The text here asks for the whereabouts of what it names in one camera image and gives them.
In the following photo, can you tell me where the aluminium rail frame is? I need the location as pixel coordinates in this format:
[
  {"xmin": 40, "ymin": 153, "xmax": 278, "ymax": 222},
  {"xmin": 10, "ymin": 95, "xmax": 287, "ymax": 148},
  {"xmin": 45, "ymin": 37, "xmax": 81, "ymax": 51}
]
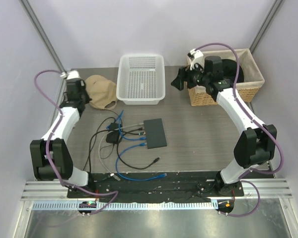
[{"xmin": 21, "ymin": 178, "xmax": 292, "ymax": 214}]

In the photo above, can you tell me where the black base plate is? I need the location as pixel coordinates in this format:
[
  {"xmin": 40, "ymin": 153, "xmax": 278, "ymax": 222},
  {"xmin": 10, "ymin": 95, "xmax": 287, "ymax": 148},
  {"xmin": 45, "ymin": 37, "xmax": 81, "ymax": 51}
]
[{"xmin": 67, "ymin": 171, "xmax": 244, "ymax": 199}]

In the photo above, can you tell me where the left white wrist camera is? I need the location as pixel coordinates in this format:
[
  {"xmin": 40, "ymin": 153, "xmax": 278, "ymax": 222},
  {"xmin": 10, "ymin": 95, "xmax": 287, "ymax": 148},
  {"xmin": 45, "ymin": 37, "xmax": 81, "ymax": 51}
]
[{"xmin": 60, "ymin": 70, "xmax": 81, "ymax": 80}]

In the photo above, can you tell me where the black power adapter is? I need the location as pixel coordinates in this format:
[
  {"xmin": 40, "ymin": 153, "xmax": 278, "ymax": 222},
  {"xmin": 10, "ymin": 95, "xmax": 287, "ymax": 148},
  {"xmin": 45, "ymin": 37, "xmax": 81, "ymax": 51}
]
[{"xmin": 106, "ymin": 122, "xmax": 120, "ymax": 144}]

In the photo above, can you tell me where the black network switch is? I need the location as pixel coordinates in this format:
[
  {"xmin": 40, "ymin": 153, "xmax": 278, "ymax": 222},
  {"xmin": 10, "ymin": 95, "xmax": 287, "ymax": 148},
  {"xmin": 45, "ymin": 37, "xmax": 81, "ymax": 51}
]
[{"xmin": 144, "ymin": 118, "xmax": 167, "ymax": 149}]

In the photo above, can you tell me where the black cap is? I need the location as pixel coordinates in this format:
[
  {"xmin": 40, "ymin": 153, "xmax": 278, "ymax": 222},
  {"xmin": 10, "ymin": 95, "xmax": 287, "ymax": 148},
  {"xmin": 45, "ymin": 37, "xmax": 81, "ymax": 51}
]
[{"xmin": 222, "ymin": 59, "xmax": 244, "ymax": 83}]

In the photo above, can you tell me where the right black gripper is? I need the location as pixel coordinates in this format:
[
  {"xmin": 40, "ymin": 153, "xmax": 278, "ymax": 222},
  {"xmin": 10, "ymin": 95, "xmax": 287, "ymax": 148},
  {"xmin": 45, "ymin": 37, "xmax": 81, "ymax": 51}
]
[{"xmin": 171, "ymin": 61, "xmax": 210, "ymax": 92}]

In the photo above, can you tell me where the black adapter cable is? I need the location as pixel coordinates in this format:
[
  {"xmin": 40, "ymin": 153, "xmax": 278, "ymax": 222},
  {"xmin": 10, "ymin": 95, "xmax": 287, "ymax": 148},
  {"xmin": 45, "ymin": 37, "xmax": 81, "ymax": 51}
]
[{"xmin": 84, "ymin": 110, "xmax": 122, "ymax": 184}]

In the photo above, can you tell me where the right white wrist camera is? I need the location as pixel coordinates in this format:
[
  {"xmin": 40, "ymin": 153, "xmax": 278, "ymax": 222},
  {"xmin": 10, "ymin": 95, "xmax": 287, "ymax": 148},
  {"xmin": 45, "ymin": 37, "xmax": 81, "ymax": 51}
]
[{"xmin": 187, "ymin": 49, "xmax": 204, "ymax": 70}]

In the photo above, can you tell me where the white plastic basket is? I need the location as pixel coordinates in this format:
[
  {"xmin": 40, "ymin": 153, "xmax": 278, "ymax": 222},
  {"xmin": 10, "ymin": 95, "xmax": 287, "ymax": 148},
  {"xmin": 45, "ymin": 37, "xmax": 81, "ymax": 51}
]
[{"xmin": 116, "ymin": 54, "xmax": 166, "ymax": 105}]

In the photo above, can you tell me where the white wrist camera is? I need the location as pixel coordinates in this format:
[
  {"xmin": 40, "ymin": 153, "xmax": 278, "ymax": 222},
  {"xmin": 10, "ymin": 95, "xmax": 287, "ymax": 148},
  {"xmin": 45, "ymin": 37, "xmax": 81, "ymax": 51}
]
[
  {"xmin": 60, "ymin": 70, "xmax": 81, "ymax": 80},
  {"xmin": 187, "ymin": 49, "xmax": 204, "ymax": 70}
]

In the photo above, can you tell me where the beige cap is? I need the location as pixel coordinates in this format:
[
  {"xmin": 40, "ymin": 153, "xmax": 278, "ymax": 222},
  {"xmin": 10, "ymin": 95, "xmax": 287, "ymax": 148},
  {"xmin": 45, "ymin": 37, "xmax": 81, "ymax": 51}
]
[{"xmin": 85, "ymin": 75, "xmax": 117, "ymax": 110}]

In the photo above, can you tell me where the grey ethernet cable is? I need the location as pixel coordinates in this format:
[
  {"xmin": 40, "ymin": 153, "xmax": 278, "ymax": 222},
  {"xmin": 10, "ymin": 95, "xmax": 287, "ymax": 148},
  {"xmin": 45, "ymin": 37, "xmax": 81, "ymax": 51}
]
[{"xmin": 98, "ymin": 121, "xmax": 145, "ymax": 179}]

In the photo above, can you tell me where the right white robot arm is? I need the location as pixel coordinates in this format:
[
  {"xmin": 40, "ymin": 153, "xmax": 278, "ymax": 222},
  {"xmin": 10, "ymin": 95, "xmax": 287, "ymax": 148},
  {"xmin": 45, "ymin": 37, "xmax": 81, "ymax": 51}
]
[{"xmin": 171, "ymin": 56, "xmax": 277, "ymax": 196}]

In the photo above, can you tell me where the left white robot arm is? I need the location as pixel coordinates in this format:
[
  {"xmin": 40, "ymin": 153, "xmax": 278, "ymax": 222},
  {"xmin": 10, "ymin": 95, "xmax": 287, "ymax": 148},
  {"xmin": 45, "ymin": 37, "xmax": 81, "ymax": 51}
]
[{"xmin": 30, "ymin": 78, "xmax": 96, "ymax": 198}]

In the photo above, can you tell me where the wicker basket with liner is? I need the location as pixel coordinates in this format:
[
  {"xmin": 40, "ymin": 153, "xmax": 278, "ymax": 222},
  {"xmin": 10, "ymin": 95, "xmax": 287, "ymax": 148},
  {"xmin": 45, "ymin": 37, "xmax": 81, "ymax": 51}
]
[{"xmin": 188, "ymin": 49, "xmax": 265, "ymax": 106}]

